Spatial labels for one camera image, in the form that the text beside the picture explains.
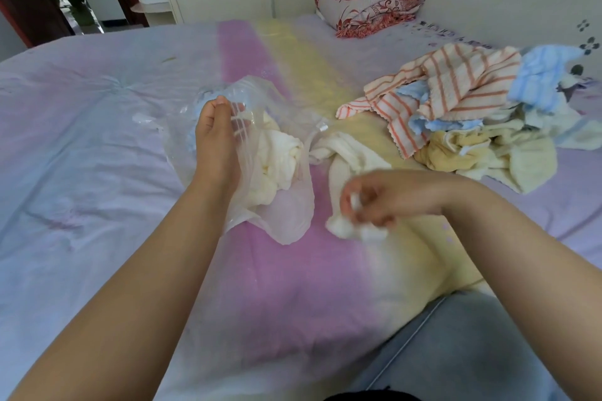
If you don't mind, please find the person's right hand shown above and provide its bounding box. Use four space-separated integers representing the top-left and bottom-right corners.
340 169 471 229

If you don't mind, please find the person's left hand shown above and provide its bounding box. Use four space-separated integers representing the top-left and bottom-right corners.
195 96 247 196

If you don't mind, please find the cream white towel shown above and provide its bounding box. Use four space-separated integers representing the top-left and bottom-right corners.
245 110 393 242

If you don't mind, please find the clear plastic bag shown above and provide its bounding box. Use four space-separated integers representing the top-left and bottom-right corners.
133 76 330 246

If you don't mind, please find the person's right forearm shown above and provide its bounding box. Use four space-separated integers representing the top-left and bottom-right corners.
441 176 602 401

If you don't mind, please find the person's left forearm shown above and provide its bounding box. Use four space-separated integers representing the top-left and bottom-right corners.
8 177 241 401

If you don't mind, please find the orange striped white towel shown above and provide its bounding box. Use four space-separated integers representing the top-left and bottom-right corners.
335 60 436 160
416 43 523 122

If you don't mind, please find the pale blue towel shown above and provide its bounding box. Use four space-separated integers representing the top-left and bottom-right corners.
395 80 485 136

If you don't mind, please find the pastel striped bed sheet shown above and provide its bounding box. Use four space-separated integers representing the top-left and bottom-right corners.
0 14 602 401

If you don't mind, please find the pale yellow towel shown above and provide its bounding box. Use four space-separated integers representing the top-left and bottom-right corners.
414 120 559 195

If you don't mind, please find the person's grey trouser leg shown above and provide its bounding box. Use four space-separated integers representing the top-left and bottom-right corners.
346 290 572 401

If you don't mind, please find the folded red patterned quilt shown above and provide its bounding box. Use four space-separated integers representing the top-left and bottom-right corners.
314 0 426 39

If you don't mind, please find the light blue towel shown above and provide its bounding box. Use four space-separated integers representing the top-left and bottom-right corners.
507 44 586 115

